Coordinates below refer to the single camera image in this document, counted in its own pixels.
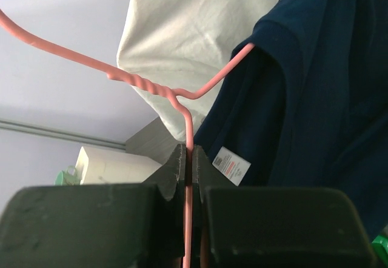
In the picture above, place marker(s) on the green plastic tray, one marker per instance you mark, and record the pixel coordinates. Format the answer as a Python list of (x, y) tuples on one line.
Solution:
[(379, 245)]

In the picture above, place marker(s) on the navy blue t-shirt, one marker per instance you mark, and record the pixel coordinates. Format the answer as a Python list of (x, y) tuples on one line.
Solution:
[(308, 105)]

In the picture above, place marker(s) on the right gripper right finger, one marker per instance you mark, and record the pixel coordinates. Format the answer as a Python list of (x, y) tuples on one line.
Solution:
[(273, 226)]

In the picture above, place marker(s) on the pink hanger of navy shirt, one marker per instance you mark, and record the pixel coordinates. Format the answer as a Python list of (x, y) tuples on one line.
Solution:
[(153, 88)]

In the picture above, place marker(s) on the white square bin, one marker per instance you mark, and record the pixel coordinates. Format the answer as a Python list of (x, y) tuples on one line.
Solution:
[(104, 166)]

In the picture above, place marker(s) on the white t-shirt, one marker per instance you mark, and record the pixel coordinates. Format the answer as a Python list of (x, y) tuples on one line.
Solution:
[(183, 44)]

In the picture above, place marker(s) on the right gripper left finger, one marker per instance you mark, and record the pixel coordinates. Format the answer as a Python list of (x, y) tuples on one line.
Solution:
[(100, 225)]

